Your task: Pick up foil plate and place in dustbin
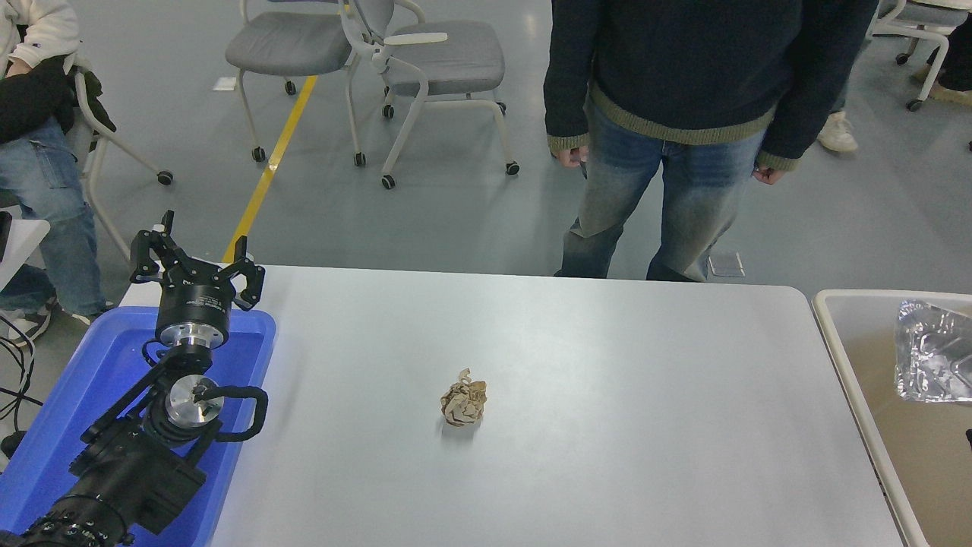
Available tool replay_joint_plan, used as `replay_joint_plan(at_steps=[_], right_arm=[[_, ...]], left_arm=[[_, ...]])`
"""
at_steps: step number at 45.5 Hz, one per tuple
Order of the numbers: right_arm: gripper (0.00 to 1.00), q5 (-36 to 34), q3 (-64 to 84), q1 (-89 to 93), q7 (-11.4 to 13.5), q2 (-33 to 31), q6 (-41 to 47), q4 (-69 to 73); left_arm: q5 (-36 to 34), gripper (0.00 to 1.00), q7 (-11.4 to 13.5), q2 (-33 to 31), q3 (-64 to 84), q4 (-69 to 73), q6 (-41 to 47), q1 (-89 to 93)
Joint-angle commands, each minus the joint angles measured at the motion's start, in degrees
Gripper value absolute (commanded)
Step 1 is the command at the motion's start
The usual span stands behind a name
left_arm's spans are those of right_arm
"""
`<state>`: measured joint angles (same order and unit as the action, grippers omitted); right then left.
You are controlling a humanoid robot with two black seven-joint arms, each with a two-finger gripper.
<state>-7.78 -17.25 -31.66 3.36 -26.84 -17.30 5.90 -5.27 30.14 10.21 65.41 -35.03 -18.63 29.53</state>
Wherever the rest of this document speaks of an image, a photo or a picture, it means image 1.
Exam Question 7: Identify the person with white shoe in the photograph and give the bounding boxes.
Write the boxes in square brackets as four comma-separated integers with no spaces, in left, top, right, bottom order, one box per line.
[817,76,870,153]

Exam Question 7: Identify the grey chair with armrests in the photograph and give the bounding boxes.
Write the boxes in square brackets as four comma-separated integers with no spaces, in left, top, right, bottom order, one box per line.
[338,0,520,190]

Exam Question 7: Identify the small white side table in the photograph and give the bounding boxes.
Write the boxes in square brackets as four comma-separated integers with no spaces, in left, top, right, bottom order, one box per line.
[0,217,51,291]

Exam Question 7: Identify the standing person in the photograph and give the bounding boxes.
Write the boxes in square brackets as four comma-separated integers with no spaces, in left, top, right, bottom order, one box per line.
[544,0,879,282]

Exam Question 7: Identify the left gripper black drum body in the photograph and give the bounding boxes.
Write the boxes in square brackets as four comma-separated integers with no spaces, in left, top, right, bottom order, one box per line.
[156,266,233,331]

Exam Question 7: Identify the black floor cables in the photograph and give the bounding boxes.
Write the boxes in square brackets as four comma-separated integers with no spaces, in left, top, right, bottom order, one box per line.
[0,313,37,460]

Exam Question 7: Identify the white chair with castors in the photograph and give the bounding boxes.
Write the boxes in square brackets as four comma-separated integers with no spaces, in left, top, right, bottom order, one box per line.
[869,0,972,112]

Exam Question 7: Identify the silver foil tray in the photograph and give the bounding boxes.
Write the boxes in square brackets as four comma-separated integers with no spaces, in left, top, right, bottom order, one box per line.
[895,299,972,404]

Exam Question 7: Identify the large pale bin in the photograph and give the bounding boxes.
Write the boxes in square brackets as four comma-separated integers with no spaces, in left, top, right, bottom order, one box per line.
[813,289,972,547]

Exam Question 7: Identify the grey seat chair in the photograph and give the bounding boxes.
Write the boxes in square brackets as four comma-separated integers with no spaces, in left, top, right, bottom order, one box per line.
[225,0,367,166]

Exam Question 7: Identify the white frame chair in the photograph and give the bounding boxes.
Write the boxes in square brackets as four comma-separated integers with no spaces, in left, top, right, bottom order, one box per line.
[65,53,173,263]

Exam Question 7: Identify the black garment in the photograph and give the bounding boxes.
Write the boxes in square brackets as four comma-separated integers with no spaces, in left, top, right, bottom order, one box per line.
[0,53,116,145]

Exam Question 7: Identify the crumpled tan paper ball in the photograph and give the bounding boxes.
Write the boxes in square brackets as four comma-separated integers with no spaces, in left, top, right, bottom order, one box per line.
[440,368,488,427]

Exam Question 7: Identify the person with dark trousers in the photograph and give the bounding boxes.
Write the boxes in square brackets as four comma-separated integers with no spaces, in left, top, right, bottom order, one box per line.
[911,15,972,107]

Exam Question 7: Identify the seated person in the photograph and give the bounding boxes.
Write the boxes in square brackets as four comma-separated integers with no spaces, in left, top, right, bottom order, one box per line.
[0,0,115,346]

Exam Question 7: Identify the blue plastic tray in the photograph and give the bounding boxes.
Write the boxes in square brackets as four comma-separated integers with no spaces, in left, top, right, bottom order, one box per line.
[0,305,276,547]

